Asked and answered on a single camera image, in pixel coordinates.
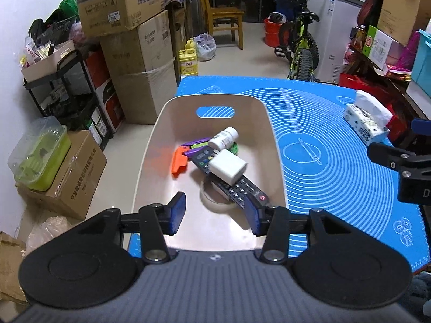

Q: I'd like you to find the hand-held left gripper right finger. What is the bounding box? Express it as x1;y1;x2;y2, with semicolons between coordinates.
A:
243;195;355;265

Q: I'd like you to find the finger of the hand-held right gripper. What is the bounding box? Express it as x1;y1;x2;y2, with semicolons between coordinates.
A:
411;118;431;136
367;142;419;173

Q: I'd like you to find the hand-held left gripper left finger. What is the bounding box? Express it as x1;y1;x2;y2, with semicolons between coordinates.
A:
78;191;187;265

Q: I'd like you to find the black remote control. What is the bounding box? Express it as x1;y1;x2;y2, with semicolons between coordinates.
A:
190;147;270;211

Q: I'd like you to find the clear tape roll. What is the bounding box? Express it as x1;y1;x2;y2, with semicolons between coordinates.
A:
201;178;237;210

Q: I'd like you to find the beige plastic basin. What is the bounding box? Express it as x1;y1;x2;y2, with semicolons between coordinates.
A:
130;95;289;254

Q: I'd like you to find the orange purple toy gun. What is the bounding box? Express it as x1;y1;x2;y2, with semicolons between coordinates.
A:
172;137;211;179

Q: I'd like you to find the white charger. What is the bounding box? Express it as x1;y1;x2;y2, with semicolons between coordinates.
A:
208;150;248;186

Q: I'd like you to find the white pill bottle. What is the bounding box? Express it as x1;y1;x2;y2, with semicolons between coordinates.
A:
208;127;239;151

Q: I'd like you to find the wooden side table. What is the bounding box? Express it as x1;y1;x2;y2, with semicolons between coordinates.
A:
346;40;431;122

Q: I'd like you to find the patterned tissue pack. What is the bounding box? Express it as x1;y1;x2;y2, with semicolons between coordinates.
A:
343;89;394;146

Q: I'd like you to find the blue silicone mat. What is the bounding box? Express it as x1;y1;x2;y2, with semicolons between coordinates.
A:
127;76;422;274

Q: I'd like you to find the teal paper bag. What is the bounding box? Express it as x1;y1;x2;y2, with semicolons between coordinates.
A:
410;30;431;89

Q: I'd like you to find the green white gift box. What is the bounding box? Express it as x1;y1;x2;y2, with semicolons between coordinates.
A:
363;25;405;70

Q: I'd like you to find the low cardboard box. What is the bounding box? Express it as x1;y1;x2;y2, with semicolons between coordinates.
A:
17;129;108;221

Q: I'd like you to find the taped cardboard box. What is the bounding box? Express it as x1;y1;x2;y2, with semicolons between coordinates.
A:
111;57;180;126

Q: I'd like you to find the plain brown cardboard box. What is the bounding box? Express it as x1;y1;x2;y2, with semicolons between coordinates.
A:
376;0;431;47

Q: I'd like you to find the white chest freezer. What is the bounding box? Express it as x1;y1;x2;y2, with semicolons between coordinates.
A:
306;0;365;85

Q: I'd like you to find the clear plastic bag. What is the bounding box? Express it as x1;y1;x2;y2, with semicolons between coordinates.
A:
26;215;82;257

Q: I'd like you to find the green black bicycle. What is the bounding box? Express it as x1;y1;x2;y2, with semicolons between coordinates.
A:
269;0;321;82

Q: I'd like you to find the red and white box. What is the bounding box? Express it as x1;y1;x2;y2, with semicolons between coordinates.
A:
84;50;126;134

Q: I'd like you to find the green container with clear lid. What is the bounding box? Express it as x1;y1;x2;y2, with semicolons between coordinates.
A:
7;116;72;192

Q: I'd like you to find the black shelf rack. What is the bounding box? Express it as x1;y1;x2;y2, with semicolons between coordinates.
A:
23;49;116;150

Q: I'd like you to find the yellow oil bottle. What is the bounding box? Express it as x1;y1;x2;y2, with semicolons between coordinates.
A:
178;38;200;77

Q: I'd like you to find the red bucket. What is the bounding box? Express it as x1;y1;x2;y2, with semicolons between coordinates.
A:
263;18;287;48

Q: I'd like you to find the white plastic bag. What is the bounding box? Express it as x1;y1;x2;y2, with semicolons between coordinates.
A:
195;33;218;62

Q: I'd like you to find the tall cardboard box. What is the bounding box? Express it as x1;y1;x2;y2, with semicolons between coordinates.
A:
100;10;178;79

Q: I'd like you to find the brown paper bag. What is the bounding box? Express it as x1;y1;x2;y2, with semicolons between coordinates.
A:
0;230;28;304

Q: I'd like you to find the beige open box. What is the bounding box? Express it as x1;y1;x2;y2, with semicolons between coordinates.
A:
21;38;77;83

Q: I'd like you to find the wooden chair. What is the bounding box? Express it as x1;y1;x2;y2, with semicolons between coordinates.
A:
198;0;245;50

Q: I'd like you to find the wide printed cardboard box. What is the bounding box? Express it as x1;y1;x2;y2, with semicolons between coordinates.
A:
71;0;166;38

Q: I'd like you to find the black bag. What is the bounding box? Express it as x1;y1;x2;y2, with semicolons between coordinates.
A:
28;9;80;46

